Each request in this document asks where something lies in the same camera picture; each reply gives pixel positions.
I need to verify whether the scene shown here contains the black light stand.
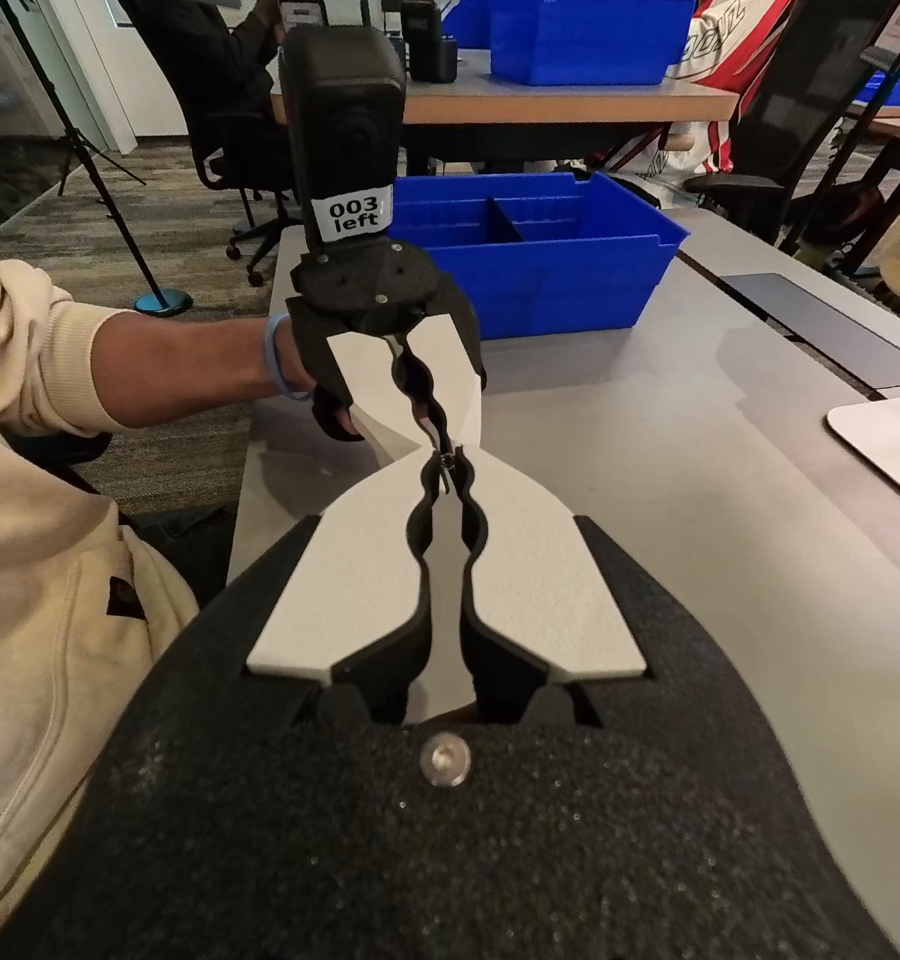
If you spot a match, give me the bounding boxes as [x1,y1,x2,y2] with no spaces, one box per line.
[0,0,194,318]

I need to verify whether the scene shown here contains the person's left forearm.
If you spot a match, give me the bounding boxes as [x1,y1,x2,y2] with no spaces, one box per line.
[0,240,293,440]

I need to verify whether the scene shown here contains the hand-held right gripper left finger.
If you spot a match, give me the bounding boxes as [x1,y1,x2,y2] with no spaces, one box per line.
[246,450,436,725]

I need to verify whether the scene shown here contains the white metal document stand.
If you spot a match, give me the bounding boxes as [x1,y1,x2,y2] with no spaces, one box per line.
[827,393,900,519]

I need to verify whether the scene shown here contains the person's cream sweater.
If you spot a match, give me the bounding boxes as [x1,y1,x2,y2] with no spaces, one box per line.
[0,405,200,939]

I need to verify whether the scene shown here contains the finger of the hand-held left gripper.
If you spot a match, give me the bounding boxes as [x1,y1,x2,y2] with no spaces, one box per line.
[399,311,485,451]
[326,332,442,464]

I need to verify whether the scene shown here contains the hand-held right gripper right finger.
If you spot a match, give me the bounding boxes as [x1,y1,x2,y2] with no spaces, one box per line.
[457,444,649,725]

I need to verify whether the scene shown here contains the blue plastic bin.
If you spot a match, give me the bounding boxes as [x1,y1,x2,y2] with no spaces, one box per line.
[489,0,700,86]
[855,69,900,108]
[386,172,691,342]
[438,0,496,50]

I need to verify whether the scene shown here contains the black battery charger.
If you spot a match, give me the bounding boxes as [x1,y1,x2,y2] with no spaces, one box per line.
[401,0,463,84]

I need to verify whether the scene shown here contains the person's left hand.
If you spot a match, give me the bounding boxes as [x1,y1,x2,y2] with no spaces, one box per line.
[277,322,362,440]

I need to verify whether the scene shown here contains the black bin divider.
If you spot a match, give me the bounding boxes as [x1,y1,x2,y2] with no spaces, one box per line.
[487,198,527,245]

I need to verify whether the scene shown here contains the wooden office desk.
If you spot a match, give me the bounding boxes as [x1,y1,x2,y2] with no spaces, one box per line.
[270,48,743,177]
[843,105,900,275]

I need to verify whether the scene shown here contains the grey table hatch cover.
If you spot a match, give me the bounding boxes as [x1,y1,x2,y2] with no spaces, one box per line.
[722,273,900,393]

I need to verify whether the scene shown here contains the blue wristband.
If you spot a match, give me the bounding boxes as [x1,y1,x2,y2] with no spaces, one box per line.
[264,313,314,402]

